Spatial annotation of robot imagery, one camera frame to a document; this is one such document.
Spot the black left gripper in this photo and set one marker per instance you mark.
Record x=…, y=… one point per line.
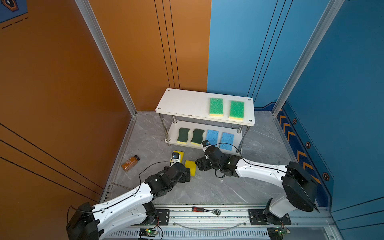
x=184, y=178

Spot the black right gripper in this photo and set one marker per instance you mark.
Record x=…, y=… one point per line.
x=202, y=161

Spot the blue cellulose sponge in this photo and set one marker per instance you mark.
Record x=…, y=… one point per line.
x=212, y=136
x=227, y=142

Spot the yellow foam sponge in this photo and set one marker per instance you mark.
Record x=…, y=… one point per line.
x=182, y=154
x=192, y=166

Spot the green yellow wavy sponge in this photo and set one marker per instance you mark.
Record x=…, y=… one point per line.
x=197, y=137
x=183, y=135

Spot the light green sponge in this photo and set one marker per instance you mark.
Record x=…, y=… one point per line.
x=237, y=110
x=216, y=107

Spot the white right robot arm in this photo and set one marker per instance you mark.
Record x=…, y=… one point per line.
x=299, y=186

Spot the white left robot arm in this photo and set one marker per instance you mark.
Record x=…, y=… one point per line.
x=132, y=208

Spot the white two-tier shelf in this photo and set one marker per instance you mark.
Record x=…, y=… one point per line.
x=189, y=109

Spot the amber small bottle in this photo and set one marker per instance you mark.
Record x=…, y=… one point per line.
x=130, y=163

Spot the left green circuit board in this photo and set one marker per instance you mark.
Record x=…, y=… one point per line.
x=148, y=233

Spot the right circuit board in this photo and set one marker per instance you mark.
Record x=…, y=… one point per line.
x=278, y=234

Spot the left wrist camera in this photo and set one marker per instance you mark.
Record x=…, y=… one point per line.
x=176, y=158

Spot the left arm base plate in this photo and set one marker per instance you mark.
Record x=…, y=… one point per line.
x=157, y=217

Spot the aluminium front rail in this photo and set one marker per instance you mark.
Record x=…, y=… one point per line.
x=232, y=224

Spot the red handled ratchet tool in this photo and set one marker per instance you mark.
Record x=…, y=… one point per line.
x=216, y=212

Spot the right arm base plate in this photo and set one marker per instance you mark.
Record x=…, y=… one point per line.
x=257, y=217

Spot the aluminium right corner post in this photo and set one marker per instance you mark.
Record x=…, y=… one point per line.
x=319, y=32

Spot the aluminium corner post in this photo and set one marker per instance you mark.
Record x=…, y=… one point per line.
x=101, y=42
x=319, y=32

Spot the aluminium left corner post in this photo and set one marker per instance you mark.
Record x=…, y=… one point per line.
x=101, y=42

